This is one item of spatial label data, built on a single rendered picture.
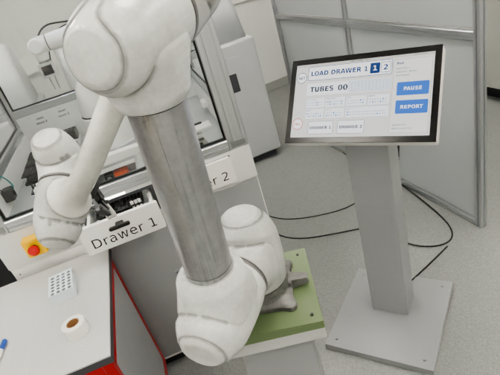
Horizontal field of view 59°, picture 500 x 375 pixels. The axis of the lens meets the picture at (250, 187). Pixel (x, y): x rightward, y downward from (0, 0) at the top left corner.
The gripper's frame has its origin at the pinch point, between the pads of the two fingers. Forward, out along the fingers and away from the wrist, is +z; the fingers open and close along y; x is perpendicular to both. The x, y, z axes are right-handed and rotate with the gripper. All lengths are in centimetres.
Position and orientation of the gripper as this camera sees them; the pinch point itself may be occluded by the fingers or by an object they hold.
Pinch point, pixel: (108, 211)
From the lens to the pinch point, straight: 147.6
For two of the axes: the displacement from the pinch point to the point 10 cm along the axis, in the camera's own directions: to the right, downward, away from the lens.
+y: -4.4, -7.8, 4.5
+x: -9.0, 4.2, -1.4
